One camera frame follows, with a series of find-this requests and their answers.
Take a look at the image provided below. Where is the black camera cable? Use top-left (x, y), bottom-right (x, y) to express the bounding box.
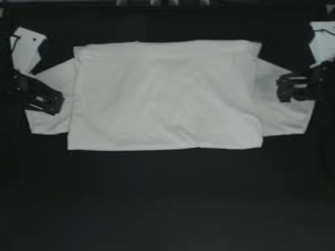
top-left (310, 27), bottom-right (335, 36)
top-left (9, 33), bottom-right (23, 52)

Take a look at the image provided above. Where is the white t-shirt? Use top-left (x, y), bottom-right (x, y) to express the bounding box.
top-left (25, 38), bottom-right (317, 152)

